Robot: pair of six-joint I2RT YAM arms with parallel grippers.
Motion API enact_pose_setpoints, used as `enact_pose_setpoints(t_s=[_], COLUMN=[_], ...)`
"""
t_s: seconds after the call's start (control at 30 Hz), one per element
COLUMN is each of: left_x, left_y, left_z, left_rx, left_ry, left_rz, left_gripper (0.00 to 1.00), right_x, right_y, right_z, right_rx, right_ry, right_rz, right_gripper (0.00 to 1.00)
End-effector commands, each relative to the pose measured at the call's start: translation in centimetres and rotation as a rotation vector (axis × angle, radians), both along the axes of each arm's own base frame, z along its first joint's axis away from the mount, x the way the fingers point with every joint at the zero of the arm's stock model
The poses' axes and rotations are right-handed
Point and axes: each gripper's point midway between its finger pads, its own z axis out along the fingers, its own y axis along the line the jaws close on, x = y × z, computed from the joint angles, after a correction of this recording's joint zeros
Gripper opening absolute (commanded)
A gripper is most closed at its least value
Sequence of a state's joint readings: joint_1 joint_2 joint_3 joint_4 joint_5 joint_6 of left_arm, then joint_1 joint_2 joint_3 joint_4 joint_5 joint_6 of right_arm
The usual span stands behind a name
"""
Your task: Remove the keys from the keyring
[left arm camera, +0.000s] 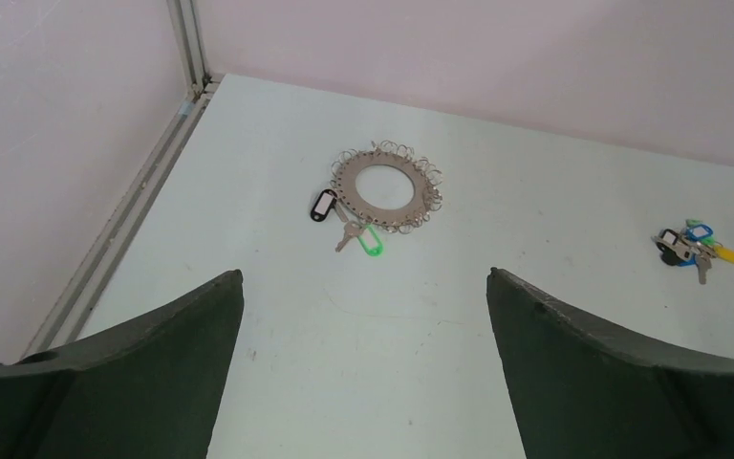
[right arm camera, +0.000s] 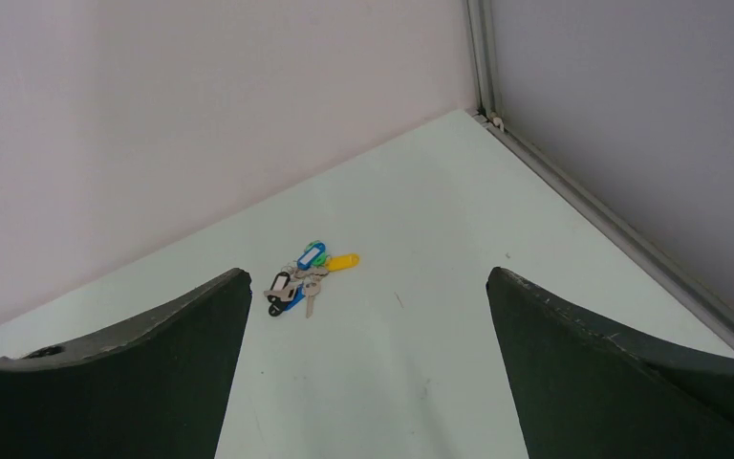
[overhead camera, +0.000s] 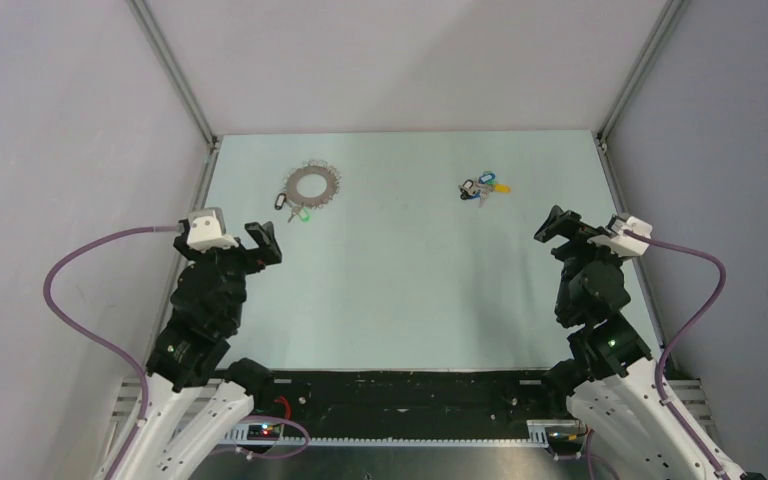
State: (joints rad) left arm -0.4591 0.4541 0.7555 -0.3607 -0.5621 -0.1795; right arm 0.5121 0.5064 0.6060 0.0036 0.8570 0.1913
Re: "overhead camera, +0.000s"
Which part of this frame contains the white slotted cable duct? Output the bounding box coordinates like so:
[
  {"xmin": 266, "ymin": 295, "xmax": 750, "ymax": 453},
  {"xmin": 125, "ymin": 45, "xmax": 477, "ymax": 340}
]
[{"xmin": 218, "ymin": 420, "xmax": 585, "ymax": 448}]

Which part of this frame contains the aluminium frame post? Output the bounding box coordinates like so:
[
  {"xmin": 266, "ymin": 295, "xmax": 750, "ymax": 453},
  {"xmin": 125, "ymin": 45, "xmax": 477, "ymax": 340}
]
[
  {"xmin": 595, "ymin": 0, "xmax": 690, "ymax": 151},
  {"xmin": 125, "ymin": 0, "xmax": 220, "ymax": 150}
]

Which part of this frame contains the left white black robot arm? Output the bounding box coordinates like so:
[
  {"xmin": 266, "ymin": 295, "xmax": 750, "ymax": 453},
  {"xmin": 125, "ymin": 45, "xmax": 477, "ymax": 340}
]
[{"xmin": 96, "ymin": 213, "xmax": 282, "ymax": 479}]

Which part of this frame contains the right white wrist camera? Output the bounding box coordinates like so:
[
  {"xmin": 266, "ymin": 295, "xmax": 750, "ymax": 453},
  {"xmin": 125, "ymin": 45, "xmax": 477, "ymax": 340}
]
[{"xmin": 587, "ymin": 213, "xmax": 653, "ymax": 258}]

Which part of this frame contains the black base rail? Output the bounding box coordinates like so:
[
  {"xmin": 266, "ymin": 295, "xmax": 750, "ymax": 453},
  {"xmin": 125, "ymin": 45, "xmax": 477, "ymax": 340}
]
[{"xmin": 254, "ymin": 370, "xmax": 571, "ymax": 439}]

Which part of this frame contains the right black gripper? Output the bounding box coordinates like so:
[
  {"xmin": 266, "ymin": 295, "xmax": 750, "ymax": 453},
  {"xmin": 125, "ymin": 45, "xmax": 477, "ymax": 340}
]
[{"xmin": 533, "ymin": 205, "xmax": 624, "ymax": 318}]

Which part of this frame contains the left aluminium frame post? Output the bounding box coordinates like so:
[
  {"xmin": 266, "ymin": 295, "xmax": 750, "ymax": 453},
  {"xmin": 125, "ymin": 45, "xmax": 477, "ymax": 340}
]
[{"xmin": 125, "ymin": 0, "xmax": 220, "ymax": 150}]

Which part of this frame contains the blue key tag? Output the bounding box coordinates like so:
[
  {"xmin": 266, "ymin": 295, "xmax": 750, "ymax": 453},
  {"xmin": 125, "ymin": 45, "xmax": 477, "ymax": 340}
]
[{"xmin": 478, "ymin": 172, "xmax": 496, "ymax": 184}]

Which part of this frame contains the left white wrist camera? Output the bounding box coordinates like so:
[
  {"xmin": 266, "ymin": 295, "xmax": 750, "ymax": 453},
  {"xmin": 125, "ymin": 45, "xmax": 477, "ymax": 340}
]
[{"xmin": 186, "ymin": 207, "xmax": 240, "ymax": 252}]

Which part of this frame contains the right aluminium frame post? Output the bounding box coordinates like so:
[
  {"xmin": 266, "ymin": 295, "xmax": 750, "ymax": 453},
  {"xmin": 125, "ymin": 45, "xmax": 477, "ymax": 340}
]
[{"xmin": 595, "ymin": 0, "xmax": 690, "ymax": 151}]

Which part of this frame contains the metal disc with keyrings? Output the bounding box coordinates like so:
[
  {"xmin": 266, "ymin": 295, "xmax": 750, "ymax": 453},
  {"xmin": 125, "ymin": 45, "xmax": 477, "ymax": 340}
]
[{"xmin": 283, "ymin": 159, "xmax": 341, "ymax": 209}]

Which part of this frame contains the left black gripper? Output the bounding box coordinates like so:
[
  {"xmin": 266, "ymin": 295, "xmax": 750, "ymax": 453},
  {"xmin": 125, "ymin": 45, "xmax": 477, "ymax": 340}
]
[{"xmin": 177, "ymin": 220, "xmax": 281, "ymax": 329}]

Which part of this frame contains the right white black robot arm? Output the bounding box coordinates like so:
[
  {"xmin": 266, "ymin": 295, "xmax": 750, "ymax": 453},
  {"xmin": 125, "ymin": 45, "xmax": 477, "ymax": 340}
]
[{"xmin": 534, "ymin": 205, "xmax": 763, "ymax": 479}]

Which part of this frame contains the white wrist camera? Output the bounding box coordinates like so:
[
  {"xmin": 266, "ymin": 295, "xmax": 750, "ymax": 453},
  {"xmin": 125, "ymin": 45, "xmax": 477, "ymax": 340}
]
[
  {"xmin": 587, "ymin": 213, "xmax": 653, "ymax": 258},
  {"xmin": 186, "ymin": 207, "xmax": 240, "ymax": 252}
]

